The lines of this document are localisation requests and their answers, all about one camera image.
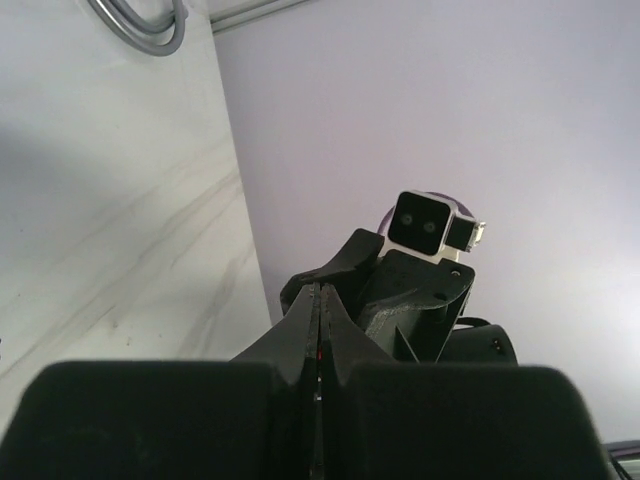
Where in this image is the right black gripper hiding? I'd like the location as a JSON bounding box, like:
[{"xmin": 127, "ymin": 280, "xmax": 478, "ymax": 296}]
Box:
[{"xmin": 280, "ymin": 229, "xmax": 517, "ymax": 365}]

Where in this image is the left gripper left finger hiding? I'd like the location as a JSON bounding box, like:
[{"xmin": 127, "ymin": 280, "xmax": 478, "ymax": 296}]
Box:
[{"xmin": 1, "ymin": 285, "xmax": 320, "ymax": 479}]

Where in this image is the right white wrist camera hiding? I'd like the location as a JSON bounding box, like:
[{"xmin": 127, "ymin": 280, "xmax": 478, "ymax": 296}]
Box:
[{"xmin": 378, "ymin": 190, "xmax": 486, "ymax": 264}]

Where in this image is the coiled grey metal hose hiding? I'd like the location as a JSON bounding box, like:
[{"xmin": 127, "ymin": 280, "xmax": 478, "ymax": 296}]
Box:
[{"xmin": 87, "ymin": 0, "xmax": 189, "ymax": 57}]

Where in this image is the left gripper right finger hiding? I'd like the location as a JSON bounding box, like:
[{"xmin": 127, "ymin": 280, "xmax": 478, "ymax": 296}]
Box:
[{"xmin": 320, "ymin": 286, "xmax": 611, "ymax": 479}]

